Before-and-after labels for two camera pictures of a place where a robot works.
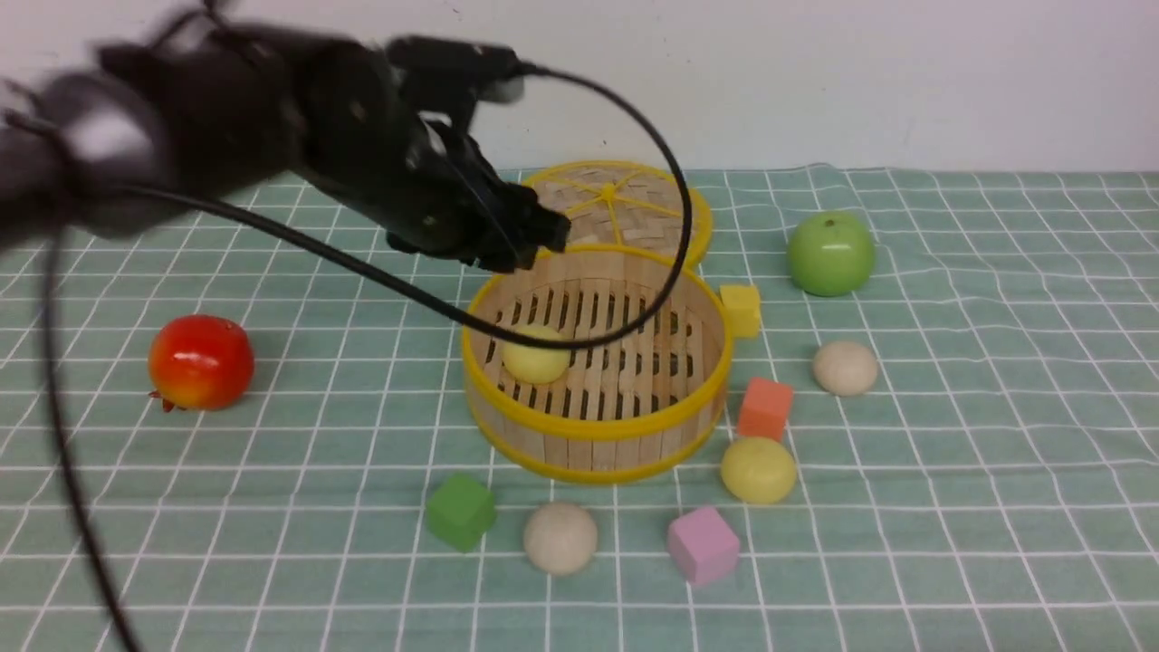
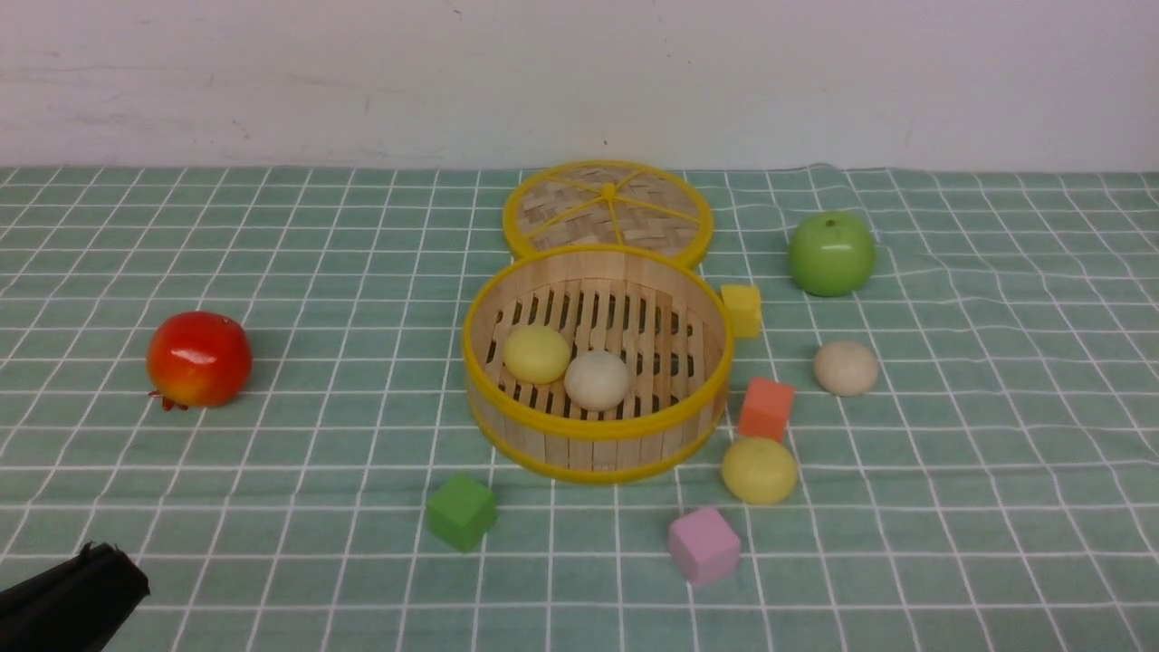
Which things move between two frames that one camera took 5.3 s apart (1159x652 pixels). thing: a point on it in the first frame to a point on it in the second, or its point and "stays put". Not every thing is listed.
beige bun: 845,369 stays put
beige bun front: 560,538 to 597,380
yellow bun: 759,470 stays put
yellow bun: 536,364 stays put
